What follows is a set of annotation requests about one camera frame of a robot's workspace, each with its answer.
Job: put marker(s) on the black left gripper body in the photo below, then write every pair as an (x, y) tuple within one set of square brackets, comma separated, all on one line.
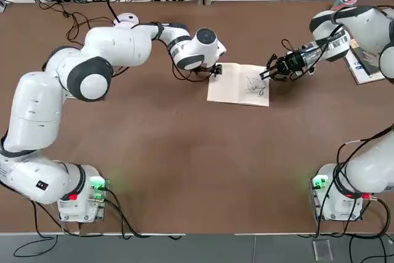
[(206, 70)]

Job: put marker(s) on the dark book with hands cover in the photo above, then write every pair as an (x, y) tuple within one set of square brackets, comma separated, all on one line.
[(366, 66)]

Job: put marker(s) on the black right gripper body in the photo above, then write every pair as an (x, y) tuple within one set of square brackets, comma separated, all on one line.
[(295, 62)]

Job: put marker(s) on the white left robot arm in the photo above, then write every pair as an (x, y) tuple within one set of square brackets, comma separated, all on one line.
[(37, 115)]

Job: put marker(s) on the clear plastic pen cup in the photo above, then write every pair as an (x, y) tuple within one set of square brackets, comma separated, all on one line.
[(337, 1)]

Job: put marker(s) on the metal floor outlet plate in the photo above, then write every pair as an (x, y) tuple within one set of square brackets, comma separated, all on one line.
[(322, 250)]

